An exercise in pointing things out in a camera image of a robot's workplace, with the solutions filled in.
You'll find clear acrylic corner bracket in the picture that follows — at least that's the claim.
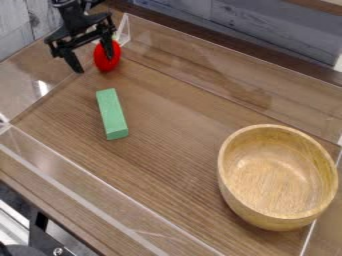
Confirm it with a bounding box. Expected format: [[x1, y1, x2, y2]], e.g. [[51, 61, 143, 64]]
[[81, 12, 132, 53]]

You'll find red felt strawberry toy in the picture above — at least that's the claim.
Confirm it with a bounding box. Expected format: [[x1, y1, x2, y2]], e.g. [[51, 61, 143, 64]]
[[92, 37, 123, 73]]

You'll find light wooden bowl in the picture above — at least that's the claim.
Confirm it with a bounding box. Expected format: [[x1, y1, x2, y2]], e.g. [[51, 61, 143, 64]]
[[218, 124, 338, 231]]

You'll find clear acrylic tray wall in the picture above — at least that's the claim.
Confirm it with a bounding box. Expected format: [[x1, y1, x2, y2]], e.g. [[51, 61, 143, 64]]
[[0, 13, 342, 256]]

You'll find green rectangular block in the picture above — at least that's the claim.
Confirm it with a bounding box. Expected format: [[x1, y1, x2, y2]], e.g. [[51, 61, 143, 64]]
[[96, 88, 128, 140]]

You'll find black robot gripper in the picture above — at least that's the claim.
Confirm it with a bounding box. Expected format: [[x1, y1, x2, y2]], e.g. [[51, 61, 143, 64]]
[[44, 0, 113, 73]]

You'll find black table leg bracket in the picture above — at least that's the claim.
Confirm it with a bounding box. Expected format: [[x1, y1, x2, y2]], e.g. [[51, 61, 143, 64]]
[[28, 211, 76, 256]]

